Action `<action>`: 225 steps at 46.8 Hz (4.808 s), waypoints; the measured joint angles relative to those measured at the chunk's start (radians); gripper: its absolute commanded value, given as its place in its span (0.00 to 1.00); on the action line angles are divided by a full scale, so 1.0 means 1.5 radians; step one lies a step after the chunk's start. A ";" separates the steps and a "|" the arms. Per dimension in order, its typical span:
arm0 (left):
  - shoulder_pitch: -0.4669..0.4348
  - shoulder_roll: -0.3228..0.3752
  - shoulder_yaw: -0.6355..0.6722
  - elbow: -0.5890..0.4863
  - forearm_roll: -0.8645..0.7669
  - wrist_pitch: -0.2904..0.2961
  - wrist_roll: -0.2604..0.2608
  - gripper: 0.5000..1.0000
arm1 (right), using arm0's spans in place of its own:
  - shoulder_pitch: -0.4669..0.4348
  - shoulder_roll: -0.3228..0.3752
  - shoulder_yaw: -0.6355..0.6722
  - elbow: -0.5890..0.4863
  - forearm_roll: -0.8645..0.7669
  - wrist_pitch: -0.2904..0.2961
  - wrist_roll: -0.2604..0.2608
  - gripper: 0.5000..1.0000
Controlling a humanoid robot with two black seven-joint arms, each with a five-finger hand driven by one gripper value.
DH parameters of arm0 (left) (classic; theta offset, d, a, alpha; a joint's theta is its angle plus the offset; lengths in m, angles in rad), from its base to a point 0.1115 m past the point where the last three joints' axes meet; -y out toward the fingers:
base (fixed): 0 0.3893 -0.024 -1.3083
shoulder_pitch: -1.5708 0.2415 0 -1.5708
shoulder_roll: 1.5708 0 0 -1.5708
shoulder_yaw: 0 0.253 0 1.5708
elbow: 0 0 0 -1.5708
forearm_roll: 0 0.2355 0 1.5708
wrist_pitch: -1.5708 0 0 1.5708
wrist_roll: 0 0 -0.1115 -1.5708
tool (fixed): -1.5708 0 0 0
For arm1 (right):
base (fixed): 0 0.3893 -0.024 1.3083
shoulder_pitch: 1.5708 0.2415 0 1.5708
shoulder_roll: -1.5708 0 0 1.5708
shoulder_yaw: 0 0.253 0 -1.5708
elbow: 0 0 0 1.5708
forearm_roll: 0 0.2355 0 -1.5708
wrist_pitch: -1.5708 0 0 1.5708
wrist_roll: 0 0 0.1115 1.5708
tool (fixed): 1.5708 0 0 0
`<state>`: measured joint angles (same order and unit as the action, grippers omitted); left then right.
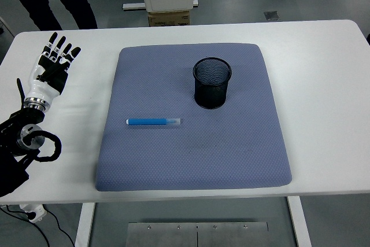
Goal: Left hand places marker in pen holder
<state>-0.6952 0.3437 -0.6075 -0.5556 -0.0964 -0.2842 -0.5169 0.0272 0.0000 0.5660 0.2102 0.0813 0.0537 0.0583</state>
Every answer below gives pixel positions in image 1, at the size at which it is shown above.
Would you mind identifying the person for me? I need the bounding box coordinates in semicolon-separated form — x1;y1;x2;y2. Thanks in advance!
0;0;98;31

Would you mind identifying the cardboard box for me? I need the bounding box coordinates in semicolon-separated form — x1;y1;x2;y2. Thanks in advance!
147;10;191;27

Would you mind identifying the black floor cable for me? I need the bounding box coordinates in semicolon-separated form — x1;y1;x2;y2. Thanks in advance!
0;205;76;247

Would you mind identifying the white table leg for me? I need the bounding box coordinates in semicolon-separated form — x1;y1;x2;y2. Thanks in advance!
287;196;312;247
74;202;96;247

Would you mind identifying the blue marker clear cap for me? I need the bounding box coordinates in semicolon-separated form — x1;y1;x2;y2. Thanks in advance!
125;117;183;127

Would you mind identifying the metal floor socket cover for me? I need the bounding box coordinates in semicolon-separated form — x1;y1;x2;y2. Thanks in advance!
263;10;280;21

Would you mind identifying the black mesh pen holder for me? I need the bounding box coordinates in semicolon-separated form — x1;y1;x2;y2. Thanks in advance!
193;57;233;110

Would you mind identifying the white pedestal base bar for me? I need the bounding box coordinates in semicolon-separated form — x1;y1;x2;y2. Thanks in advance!
122;0;199;10

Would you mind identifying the grey metal plate with screws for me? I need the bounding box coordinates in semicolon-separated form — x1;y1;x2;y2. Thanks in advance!
127;222;269;247

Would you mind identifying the blue-grey textured mat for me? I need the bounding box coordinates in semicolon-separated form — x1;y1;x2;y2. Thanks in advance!
95;42;292;193

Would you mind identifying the white power strip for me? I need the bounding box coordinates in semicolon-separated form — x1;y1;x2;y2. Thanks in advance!
18;203;47;224

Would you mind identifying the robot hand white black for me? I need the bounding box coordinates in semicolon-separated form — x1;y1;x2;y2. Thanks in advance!
24;31;82;105

